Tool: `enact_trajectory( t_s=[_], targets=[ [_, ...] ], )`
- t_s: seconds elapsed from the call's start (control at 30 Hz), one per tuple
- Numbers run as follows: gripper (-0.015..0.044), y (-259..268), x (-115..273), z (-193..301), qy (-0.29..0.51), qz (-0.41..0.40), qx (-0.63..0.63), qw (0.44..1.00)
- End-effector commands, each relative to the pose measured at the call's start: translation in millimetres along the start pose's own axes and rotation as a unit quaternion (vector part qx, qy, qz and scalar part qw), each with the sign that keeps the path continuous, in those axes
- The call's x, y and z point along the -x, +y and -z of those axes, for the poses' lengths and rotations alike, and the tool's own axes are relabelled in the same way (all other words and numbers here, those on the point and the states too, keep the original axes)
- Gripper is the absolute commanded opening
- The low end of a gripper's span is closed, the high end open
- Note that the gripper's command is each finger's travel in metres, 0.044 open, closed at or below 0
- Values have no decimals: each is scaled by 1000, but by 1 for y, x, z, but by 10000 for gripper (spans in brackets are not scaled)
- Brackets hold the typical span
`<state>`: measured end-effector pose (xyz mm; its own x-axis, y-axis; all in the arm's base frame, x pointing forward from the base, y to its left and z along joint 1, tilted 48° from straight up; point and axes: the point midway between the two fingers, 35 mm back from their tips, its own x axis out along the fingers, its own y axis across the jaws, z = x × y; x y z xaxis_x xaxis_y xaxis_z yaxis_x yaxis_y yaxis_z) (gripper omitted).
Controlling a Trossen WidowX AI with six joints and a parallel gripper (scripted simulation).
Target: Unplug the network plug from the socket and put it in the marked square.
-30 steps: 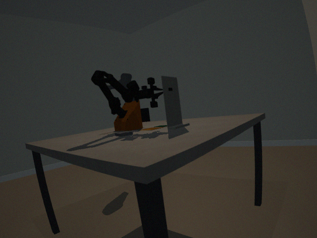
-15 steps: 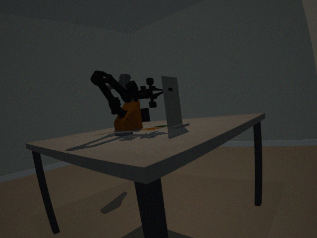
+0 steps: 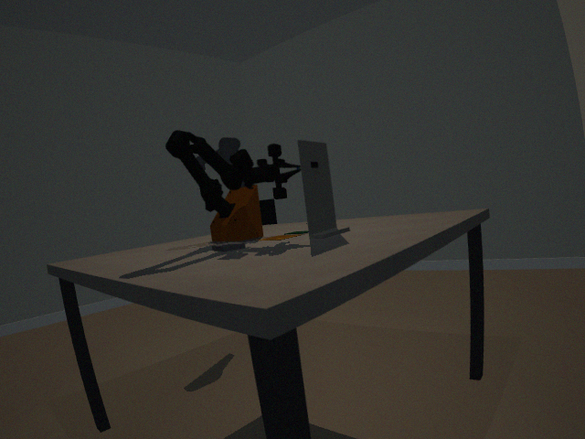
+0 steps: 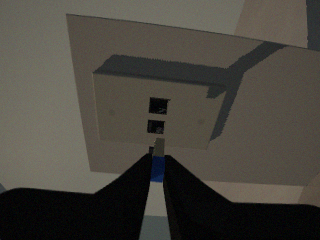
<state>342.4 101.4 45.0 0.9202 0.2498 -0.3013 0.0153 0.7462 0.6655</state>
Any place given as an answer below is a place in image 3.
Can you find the orange flat square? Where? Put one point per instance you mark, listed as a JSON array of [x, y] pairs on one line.
[[276, 238]]

